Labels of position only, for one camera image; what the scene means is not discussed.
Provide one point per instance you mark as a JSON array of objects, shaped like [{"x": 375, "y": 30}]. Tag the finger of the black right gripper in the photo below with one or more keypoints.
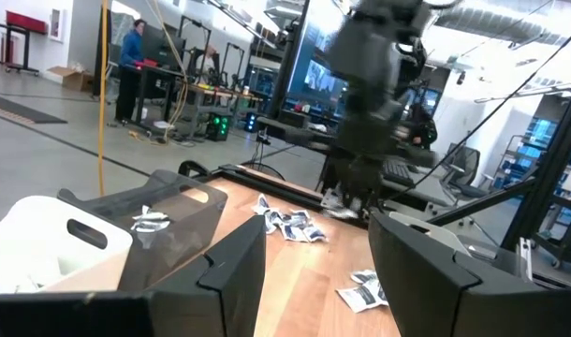
[
  {"x": 372, "y": 185},
  {"x": 353, "y": 185}
]

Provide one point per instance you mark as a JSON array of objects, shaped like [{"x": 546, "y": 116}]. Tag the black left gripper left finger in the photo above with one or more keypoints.
[{"x": 210, "y": 299}]

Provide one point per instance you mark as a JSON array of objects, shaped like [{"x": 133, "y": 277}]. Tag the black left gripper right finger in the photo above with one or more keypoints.
[{"x": 444, "y": 299}]

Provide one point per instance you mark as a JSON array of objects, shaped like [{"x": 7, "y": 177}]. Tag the white gauze packet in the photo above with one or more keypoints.
[{"x": 9, "y": 281}]

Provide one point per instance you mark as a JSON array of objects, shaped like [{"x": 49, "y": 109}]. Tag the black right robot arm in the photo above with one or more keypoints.
[{"x": 379, "y": 42}]

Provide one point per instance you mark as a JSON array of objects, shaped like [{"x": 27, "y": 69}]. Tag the black keyboard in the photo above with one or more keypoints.
[{"x": 398, "y": 172}]

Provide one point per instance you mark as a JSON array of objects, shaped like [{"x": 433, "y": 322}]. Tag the grey desk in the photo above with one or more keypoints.
[{"x": 430, "y": 196}]

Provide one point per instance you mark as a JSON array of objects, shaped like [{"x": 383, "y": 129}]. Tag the grey translucent plastic bin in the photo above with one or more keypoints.
[{"x": 196, "y": 224}]

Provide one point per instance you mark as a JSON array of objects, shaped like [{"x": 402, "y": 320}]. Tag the grey cart top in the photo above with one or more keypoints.
[{"x": 290, "y": 133}]

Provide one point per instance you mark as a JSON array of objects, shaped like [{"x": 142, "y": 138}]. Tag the silver table clamp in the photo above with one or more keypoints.
[{"x": 525, "y": 259}]

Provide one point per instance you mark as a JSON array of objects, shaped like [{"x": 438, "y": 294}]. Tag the large blue display screen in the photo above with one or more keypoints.
[{"x": 313, "y": 56}]

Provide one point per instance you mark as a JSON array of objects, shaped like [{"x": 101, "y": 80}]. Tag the grey mesh office chair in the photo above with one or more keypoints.
[{"x": 468, "y": 161}]

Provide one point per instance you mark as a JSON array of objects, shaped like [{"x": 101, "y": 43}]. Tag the black computer blue light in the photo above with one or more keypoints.
[{"x": 251, "y": 122}]

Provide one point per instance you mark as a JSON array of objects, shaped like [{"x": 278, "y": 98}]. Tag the wooden top desk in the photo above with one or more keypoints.
[{"x": 229, "y": 93}]

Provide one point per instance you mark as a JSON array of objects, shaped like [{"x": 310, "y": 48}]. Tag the black computer green lights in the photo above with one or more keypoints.
[{"x": 218, "y": 126}]

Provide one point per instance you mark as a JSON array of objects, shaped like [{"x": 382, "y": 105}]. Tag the black side table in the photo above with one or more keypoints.
[{"x": 566, "y": 206}]

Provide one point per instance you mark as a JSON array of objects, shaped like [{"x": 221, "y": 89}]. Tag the shelf with blue bins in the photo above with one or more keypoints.
[{"x": 540, "y": 133}]

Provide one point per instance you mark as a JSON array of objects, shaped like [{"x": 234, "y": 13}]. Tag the flat white object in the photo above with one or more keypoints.
[{"x": 164, "y": 125}]

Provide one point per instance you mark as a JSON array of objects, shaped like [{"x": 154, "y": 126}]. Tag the white plastic bin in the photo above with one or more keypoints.
[{"x": 33, "y": 220}]

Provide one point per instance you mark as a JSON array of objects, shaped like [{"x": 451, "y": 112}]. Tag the black legged desk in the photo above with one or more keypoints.
[{"x": 147, "y": 93}]

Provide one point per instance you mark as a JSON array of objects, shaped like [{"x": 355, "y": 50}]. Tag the black monitor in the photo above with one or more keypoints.
[{"x": 161, "y": 44}]

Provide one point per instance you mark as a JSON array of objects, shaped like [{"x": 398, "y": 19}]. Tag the small red object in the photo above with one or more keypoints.
[{"x": 149, "y": 62}]

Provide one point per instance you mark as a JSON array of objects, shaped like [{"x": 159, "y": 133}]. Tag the brown cardboard box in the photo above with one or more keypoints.
[{"x": 72, "y": 78}]

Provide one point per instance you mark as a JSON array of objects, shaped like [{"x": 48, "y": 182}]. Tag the dark floor mat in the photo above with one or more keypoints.
[{"x": 19, "y": 110}]

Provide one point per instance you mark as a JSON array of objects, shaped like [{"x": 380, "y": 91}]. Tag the red topped black table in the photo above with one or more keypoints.
[{"x": 25, "y": 22}]

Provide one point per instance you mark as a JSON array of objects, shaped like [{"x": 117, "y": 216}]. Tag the small black ceiling camera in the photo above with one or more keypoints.
[{"x": 461, "y": 78}]

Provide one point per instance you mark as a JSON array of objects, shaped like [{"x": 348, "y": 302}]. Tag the black slanted post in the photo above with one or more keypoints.
[{"x": 290, "y": 56}]

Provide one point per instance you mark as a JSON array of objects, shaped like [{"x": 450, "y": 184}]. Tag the black metal frame stand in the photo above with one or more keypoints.
[
  {"x": 194, "y": 21},
  {"x": 231, "y": 45}
]

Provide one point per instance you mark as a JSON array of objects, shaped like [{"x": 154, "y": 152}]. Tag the long silver duct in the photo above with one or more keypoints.
[{"x": 501, "y": 25}]

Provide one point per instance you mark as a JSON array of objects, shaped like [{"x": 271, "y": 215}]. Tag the white wall cabinet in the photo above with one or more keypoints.
[{"x": 56, "y": 23}]

